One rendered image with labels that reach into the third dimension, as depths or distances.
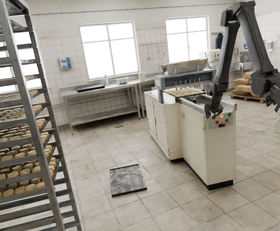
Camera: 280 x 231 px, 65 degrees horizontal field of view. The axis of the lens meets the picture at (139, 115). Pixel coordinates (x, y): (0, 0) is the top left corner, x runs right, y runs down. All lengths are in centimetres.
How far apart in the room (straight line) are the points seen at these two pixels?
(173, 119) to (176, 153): 47
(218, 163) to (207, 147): 22
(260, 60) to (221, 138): 136
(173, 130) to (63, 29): 375
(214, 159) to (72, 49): 423
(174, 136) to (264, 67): 198
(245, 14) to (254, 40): 12
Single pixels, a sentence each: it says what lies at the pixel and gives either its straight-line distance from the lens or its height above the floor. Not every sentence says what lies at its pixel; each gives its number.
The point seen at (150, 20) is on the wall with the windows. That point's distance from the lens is 617.
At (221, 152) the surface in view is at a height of 43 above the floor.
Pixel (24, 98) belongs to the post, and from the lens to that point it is 106.
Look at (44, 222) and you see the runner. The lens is 133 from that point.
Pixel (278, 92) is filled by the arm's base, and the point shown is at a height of 125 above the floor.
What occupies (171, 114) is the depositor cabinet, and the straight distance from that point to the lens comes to 276.
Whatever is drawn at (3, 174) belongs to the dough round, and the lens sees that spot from 131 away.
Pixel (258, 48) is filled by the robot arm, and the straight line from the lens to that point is 107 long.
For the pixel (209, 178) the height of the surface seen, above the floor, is 17.
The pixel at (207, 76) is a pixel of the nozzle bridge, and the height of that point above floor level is 110.
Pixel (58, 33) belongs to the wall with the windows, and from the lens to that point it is 558.
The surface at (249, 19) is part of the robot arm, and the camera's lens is 112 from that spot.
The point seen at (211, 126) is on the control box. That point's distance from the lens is 217.
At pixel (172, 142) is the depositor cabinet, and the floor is 32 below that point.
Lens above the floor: 144
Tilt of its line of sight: 15 degrees down
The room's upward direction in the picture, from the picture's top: 8 degrees counter-clockwise
